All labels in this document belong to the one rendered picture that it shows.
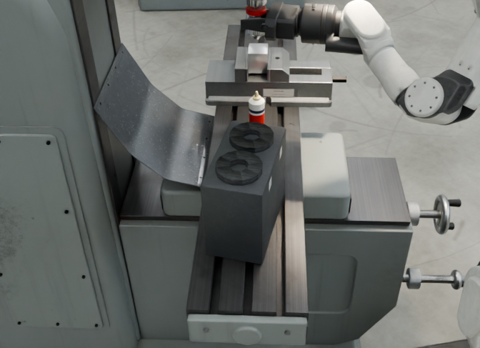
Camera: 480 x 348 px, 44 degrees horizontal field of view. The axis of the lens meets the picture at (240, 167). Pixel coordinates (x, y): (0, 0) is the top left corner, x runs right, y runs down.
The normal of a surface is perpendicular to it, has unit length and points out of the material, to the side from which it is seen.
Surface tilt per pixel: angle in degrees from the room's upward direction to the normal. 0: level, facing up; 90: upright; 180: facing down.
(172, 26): 0
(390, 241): 90
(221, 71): 0
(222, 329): 90
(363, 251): 90
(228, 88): 90
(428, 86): 56
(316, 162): 0
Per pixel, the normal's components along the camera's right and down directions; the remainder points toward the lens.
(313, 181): -0.02, -0.77
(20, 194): -0.05, 0.61
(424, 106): -0.63, -0.08
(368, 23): -0.13, -0.43
